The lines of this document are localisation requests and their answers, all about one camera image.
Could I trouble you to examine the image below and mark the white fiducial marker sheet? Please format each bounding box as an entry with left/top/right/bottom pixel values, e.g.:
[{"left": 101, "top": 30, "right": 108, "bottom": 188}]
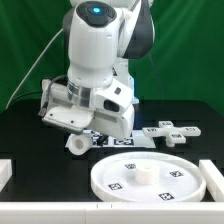
[{"left": 84, "top": 130, "right": 155, "bottom": 148}]

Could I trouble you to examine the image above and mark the white cable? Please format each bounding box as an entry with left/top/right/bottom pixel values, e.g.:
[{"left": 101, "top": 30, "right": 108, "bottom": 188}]
[{"left": 4, "top": 28, "right": 64, "bottom": 111}]

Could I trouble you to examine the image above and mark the white fence frame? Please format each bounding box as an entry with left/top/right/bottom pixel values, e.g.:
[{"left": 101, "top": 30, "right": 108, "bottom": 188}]
[{"left": 0, "top": 160, "right": 224, "bottom": 224}]

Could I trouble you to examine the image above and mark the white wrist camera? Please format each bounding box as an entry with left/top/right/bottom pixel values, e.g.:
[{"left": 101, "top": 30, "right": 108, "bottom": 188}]
[{"left": 92, "top": 79, "right": 133, "bottom": 114}]

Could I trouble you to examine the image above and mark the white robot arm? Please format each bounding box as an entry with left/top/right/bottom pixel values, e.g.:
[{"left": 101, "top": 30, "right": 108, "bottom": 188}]
[{"left": 39, "top": 0, "right": 155, "bottom": 149}]

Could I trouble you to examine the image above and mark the white round table top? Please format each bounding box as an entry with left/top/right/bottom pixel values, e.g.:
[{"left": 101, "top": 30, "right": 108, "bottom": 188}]
[{"left": 90, "top": 152, "right": 206, "bottom": 203}]

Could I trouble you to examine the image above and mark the white cross-shaped table base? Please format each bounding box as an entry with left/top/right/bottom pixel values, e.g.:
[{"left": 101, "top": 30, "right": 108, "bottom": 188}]
[{"left": 142, "top": 121, "right": 201, "bottom": 147}]

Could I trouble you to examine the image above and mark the black cable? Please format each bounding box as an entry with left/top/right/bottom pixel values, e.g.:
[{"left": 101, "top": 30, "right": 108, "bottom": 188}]
[{"left": 6, "top": 91, "right": 44, "bottom": 109}]

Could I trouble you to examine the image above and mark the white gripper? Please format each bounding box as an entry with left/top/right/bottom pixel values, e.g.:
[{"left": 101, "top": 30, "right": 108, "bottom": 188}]
[{"left": 39, "top": 79, "right": 134, "bottom": 146}]

